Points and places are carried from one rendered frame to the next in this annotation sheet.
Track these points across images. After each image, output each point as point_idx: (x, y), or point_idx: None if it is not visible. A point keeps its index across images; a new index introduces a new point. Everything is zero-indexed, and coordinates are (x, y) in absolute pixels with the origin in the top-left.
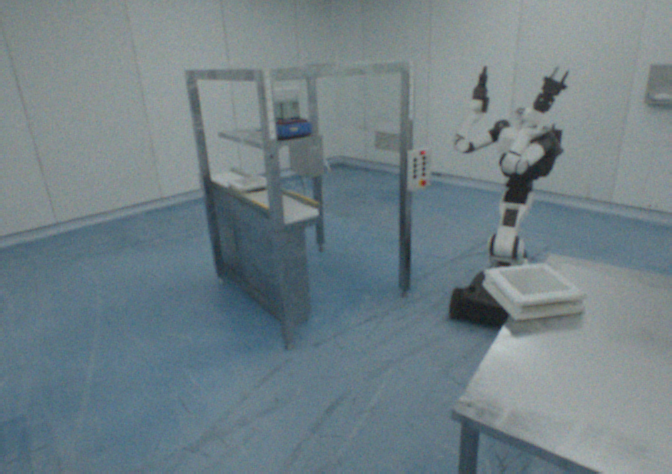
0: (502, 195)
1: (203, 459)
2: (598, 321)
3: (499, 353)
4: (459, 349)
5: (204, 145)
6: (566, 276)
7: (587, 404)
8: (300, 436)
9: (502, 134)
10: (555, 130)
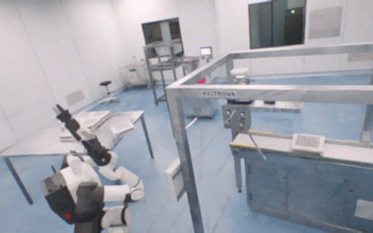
0: (108, 213)
1: (223, 152)
2: (108, 131)
3: (134, 119)
4: (157, 225)
5: (365, 111)
6: (107, 142)
7: (121, 117)
8: (203, 167)
9: (94, 172)
10: (48, 177)
